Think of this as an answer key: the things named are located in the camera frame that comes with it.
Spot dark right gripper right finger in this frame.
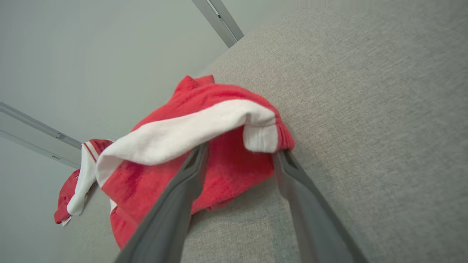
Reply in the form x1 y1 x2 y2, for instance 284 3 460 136
272 150 369 263

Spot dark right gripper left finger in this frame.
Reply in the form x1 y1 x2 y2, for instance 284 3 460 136
115 142 210 263

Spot red white shorts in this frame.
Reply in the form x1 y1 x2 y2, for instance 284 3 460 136
96 75 295 251

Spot red white basketball jersey shirt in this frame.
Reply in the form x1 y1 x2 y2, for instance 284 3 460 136
54 139 114 226

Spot grey wall partition post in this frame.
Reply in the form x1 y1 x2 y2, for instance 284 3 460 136
192 0 245 48

